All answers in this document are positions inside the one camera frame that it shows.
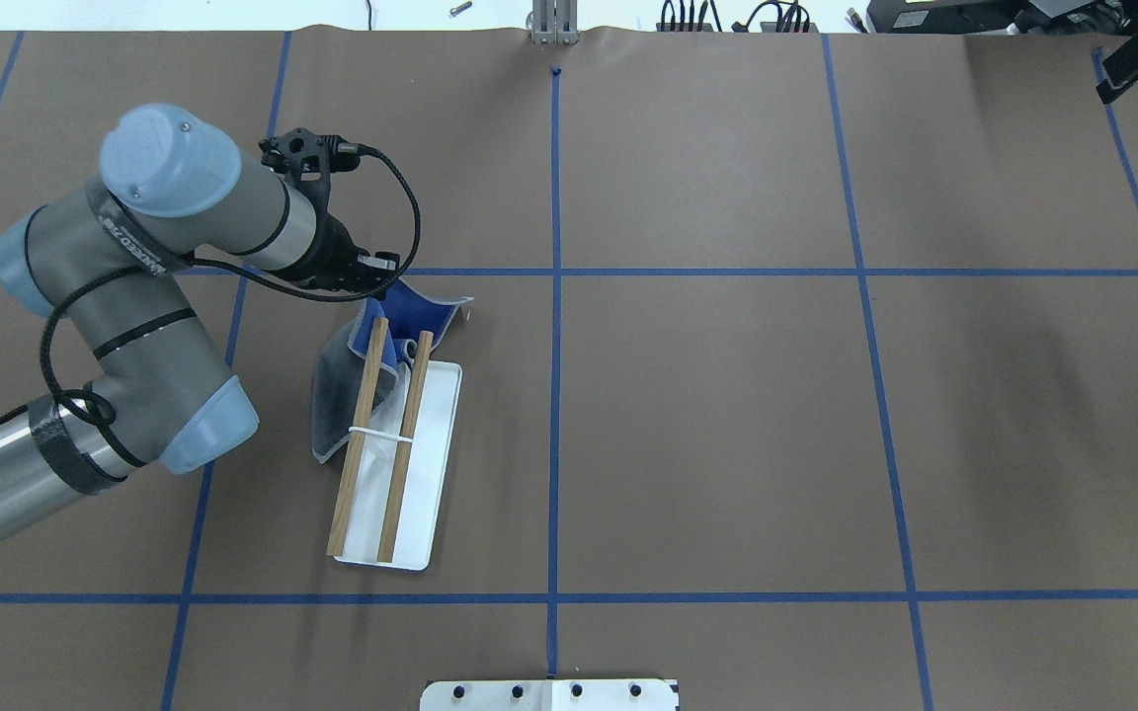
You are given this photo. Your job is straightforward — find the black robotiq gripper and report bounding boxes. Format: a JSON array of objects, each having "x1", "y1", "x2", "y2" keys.
[{"x1": 304, "y1": 208, "x2": 402, "y2": 300}]

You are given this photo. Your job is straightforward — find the blue grey microfibre towel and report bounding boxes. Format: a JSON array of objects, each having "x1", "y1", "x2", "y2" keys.
[{"x1": 310, "y1": 280, "x2": 475, "y2": 463}]

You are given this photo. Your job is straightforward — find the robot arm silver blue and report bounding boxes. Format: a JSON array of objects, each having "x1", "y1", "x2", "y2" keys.
[{"x1": 0, "y1": 104, "x2": 423, "y2": 541}]

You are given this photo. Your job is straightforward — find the white wooden towel rack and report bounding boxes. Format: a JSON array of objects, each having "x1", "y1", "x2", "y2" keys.
[{"x1": 325, "y1": 332, "x2": 462, "y2": 573}]

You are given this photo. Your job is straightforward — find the black monitor stand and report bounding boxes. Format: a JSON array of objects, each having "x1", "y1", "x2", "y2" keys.
[{"x1": 866, "y1": 1, "x2": 1138, "y2": 38}]

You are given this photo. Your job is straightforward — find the black usb hub left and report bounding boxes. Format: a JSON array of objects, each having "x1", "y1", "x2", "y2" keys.
[{"x1": 655, "y1": 0, "x2": 723, "y2": 33}]

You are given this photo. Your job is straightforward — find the black usb hub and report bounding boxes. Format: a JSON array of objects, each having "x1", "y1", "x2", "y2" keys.
[
  {"x1": 655, "y1": 0, "x2": 723, "y2": 33},
  {"x1": 733, "y1": 1, "x2": 817, "y2": 35}
]

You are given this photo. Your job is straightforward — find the black usb hub right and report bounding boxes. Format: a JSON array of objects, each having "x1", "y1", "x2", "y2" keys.
[{"x1": 733, "y1": 1, "x2": 817, "y2": 35}]

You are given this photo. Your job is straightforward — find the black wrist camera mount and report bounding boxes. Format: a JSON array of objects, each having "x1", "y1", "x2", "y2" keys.
[{"x1": 258, "y1": 127, "x2": 371, "y2": 208}]

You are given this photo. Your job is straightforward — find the aluminium frame post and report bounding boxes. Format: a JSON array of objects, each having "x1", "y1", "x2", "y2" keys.
[{"x1": 528, "y1": 0, "x2": 582, "y2": 46}]

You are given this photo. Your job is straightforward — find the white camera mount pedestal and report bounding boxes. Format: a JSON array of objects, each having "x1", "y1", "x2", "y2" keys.
[{"x1": 419, "y1": 678, "x2": 682, "y2": 710}]

